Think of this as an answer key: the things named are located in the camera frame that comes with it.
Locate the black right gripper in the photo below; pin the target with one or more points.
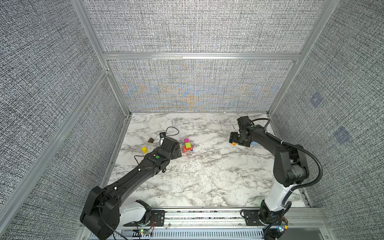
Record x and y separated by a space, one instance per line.
233 138

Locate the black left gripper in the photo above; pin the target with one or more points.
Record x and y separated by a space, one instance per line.
176 154

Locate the orange wood block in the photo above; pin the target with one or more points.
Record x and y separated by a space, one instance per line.
185 149

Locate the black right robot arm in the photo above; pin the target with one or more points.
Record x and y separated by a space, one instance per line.
290 167

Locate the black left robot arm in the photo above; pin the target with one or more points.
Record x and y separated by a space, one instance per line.
102 213

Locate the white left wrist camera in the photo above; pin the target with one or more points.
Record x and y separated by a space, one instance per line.
162 136

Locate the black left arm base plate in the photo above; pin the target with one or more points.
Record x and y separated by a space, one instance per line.
156 219

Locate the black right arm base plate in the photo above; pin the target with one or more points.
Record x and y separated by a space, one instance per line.
252 218

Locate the grey vented cable tray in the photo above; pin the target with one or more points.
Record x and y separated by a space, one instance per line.
191 234

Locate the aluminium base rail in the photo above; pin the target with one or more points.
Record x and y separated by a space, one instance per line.
230 217

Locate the aluminium frame post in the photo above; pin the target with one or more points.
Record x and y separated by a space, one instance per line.
300 58

